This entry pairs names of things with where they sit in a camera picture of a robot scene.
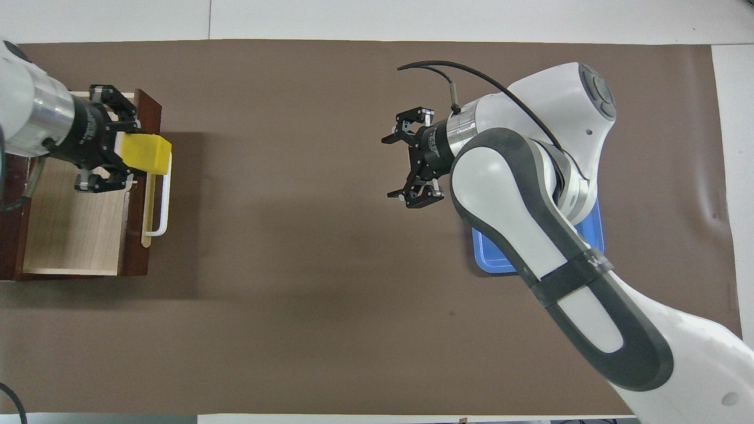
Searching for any brown paper table mat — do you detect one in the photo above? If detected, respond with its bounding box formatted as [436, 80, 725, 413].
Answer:
[0, 39, 743, 416]

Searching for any blue plastic tray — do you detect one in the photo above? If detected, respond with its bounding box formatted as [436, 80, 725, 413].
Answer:
[471, 197, 606, 276]

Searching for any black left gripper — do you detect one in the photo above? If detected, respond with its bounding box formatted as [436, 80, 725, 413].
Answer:
[49, 85, 141, 194]

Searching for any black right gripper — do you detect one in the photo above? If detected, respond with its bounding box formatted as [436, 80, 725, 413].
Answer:
[381, 107, 458, 210]

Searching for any yellow cube block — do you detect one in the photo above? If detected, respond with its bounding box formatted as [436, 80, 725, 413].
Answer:
[120, 133, 173, 176]

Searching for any wooden drawer with white handle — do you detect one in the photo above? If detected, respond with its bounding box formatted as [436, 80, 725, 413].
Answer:
[22, 88, 173, 279]

